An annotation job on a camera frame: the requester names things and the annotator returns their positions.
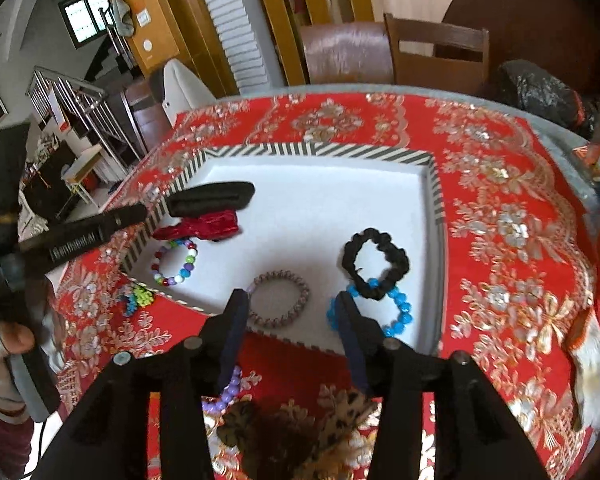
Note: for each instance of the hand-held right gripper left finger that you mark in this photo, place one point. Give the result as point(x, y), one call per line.
point(235, 332)

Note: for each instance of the small white desk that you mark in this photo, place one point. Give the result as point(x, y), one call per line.
point(82, 165)

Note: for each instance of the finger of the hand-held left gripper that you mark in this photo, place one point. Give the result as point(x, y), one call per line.
point(90, 235)

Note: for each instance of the grey hanging towel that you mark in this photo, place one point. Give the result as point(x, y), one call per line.
point(123, 17)

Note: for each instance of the white ribbed panel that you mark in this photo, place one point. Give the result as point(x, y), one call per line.
point(230, 25)

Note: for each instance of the striped tray with white inside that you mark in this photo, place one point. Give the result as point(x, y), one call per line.
point(305, 200)

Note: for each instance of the black scrunchie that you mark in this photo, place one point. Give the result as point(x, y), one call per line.
point(355, 250)

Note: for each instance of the red and white sign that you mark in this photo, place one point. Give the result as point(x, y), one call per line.
point(60, 121)

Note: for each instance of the black plastic bag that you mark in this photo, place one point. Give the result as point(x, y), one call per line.
point(535, 92)
point(587, 115)

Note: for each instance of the slatted wooden chair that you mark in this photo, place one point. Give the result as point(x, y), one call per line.
point(437, 67)

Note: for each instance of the dark framed window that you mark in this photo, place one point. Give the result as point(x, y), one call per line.
point(85, 17)

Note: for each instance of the person's left hand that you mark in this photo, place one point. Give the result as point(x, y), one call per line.
point(17, 340)

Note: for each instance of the round brown wooden tabletop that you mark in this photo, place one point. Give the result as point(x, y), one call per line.
point(525, 20)

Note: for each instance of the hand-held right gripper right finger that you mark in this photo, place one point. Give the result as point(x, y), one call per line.
point(352, 342)

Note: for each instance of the person's maroon clothing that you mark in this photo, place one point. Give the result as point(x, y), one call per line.
point(2, 450)

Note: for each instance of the solid back wooden chair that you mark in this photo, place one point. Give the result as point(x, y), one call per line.
point(347, 52)

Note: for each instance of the steel stair railing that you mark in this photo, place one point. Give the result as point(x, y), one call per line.
point(80, 105)

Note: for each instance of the leopard print scrunchie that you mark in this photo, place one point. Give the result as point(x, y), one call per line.
point(280, 440)

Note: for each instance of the white and orange furry item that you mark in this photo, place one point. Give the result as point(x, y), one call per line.
point(597, 375)

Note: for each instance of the dark low cabinet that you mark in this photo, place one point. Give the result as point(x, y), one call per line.
point(50, 180)

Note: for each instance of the red velvet hair clip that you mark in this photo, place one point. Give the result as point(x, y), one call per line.
point(205, 226)

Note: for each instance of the white wall switch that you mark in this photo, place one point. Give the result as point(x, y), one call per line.
point(143, 17)

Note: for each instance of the round white wall fitting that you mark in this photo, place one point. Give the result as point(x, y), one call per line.
point(148, 45)

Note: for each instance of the pale grey jacket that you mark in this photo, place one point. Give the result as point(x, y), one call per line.
point(182, 90)

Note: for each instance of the red floral tablecloth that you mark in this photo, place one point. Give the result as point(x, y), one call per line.
point(505, 185)

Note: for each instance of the dark wooden chair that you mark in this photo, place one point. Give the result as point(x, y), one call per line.
point(145, 115)

